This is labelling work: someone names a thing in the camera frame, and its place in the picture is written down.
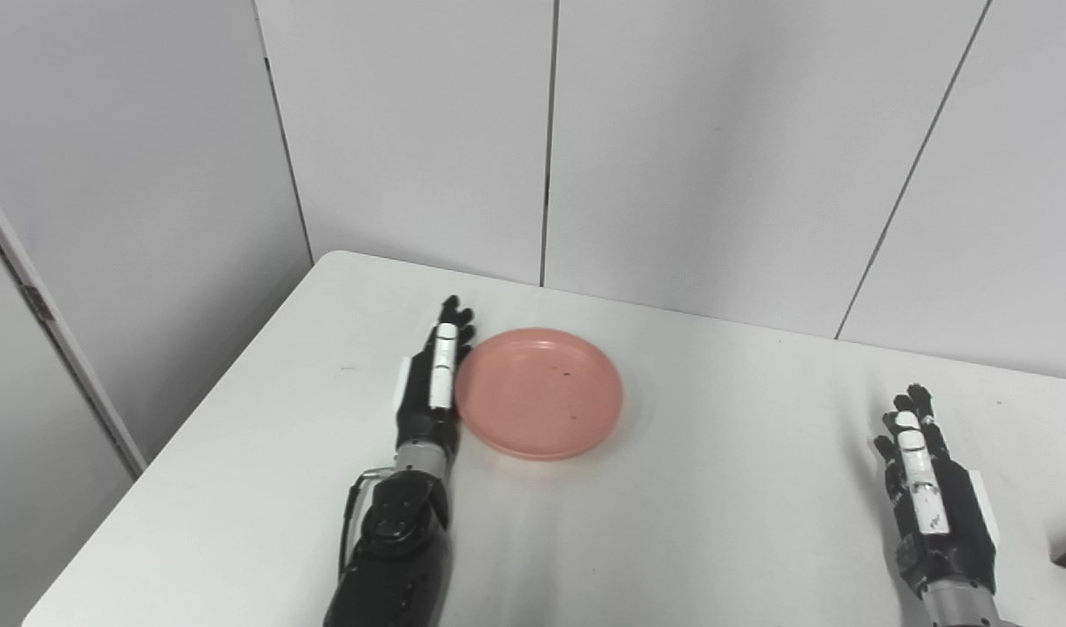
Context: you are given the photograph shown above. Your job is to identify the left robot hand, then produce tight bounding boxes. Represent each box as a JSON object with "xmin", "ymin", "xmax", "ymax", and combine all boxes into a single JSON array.
[{"xmin": 395, "ymin": 295, "xmax": 476, "ymax": 455}]

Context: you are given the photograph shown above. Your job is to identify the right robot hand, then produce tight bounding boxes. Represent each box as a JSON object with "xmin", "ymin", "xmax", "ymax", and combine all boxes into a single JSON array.
[{"xmin": 874, "ymin": 384, "xmax": 998, "ymax": 602}]

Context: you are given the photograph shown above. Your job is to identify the pink round plate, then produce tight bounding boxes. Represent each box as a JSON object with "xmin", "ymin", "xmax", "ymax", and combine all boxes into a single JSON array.
[{"xmin": 454, "ymin": 327, "xmax": 624, "ymax": 462}]

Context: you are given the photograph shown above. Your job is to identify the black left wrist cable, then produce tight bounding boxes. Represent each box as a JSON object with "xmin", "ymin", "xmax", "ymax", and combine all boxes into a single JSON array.
[{"xmin": 338, "ymin": 467, "xmax": 396, "ymax": 580}]

